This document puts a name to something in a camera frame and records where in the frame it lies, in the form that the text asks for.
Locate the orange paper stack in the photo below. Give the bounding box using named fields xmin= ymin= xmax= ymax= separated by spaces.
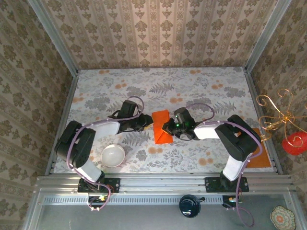
xmin=245 ymin=127 xmax=272 ymax=169

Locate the dark blue ceramic mug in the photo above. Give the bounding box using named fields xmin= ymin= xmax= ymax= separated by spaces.
xmin=178 ymin=194 xmax=206 ymax=219

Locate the gold wire ornament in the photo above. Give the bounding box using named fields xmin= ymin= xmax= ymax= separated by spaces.
xmin=255 ymin=88 xmax=307 ymax=150

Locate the small black controller board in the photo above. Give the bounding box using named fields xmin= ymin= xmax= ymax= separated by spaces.
xmin=222 ymin=195 xmax=243 ymax=209
xmin=87 ymin=194 xmax=107 ymax=209

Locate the aluminium frame post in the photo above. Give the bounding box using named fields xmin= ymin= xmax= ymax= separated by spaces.
xmin=244 ymin=0 xmax=287 ymax=72
xmin=26 ymin=0 xmax=79 ymax=75

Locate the orange paper sheet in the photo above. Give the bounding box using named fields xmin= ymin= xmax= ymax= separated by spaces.
xmin=152 ymin=109 xmax=174 ymax=144

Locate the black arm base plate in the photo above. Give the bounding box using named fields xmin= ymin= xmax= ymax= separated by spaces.
xmin=204 ymin=176 xmax=249 ymax=193
xmin=77 ymin=177 xmax=121 ymax=194

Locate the grey slotted cable duct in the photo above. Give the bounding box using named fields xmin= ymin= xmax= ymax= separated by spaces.
xmin=42 ymin=195 xmax=240 ymax=206

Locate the white bowl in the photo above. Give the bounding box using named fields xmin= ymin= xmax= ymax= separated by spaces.
xmin=100 ymin=143 xmax=126 ymax=168

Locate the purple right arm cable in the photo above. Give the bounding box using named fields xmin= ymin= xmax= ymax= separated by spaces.
xmin=186 ymin=103 xmax=263 ymax=228

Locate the aluminium side rail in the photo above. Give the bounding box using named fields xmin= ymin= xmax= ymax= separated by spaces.
xmin=243 ymin=68 xmax=284 ymax=175
xmin=44 ymin=71 xmax=79 ymax=175

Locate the red ball ornament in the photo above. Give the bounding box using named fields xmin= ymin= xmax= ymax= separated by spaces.
xmin=282 ymin=131 xmax=307 ymax=156

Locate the aluminium mounting rail beam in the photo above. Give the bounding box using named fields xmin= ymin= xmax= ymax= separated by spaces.
xmin=35 ymin=172 xmax=297 ymax=194

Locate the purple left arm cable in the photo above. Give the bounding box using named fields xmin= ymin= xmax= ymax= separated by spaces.
xmin=67 ymin=95 xmax=145 ymax=213

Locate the patterned decorative plate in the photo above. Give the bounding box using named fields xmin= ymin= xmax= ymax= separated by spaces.
xmin=270 ymin=205 xmax=296 ymax=229

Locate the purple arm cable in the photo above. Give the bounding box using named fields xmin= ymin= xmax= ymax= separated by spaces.
xmin=186 ymin=103 xmax=263 ymax=228
xmin=67 ymin=95 xmax=145 ymax=213

